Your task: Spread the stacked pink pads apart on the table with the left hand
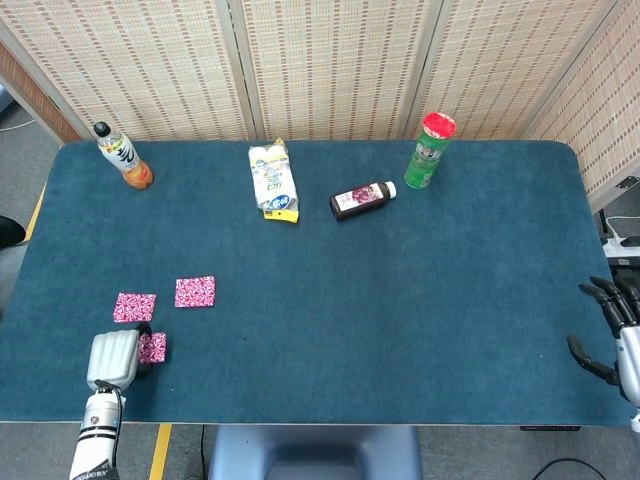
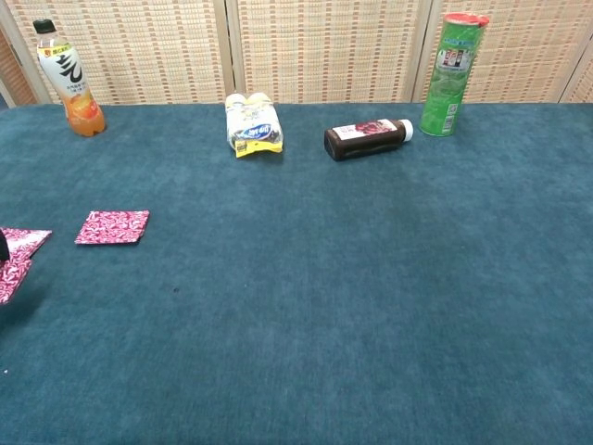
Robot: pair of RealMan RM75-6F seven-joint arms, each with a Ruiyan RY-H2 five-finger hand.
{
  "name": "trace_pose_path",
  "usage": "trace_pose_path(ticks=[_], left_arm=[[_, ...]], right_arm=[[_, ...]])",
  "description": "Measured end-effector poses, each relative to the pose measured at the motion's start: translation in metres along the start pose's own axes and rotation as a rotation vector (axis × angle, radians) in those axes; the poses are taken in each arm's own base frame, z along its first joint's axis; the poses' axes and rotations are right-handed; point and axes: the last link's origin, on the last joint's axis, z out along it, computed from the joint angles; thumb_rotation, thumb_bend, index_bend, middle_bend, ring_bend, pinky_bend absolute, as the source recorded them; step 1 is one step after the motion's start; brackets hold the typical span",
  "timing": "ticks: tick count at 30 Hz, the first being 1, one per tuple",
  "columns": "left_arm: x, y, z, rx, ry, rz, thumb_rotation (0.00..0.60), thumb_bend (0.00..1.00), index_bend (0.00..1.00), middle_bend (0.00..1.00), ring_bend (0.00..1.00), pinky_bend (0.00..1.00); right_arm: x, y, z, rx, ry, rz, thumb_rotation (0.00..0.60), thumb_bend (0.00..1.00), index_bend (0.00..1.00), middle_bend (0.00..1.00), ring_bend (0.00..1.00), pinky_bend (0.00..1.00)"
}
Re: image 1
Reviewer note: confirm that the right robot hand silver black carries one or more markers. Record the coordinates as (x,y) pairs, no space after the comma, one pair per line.
(631,370)

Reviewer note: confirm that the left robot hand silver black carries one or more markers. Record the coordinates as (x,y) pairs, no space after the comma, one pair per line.
(112,360)

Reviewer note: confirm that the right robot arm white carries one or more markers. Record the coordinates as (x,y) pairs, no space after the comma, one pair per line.
(636,421)

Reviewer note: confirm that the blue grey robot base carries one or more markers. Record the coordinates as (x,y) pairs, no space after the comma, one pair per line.
(315,450)

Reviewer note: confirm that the black table control panel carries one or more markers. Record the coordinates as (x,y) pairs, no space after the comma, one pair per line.
(550,428)

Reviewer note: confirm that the white power strip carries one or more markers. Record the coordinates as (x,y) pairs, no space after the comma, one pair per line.
(620,247)

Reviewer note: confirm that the black round object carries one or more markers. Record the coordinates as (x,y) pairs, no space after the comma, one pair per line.
(10,232)

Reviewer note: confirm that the orange drink bottle black cap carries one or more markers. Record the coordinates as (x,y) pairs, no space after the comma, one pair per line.
(125,160)

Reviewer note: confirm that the white yellow snack package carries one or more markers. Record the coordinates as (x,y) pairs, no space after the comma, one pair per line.
(274,180)

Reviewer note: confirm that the blue table mat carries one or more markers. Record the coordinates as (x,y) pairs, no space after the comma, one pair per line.
(350,300)

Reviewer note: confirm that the woven bamboo screen panel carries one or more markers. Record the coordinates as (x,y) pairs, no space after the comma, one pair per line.
(600,110)
(335,65)
(500,65)
(125,60)

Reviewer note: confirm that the dark juice bottle white cap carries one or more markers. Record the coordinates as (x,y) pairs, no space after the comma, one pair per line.
(357,200)

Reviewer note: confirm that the green chip can red lid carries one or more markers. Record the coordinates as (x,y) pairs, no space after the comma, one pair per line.
(425,160)

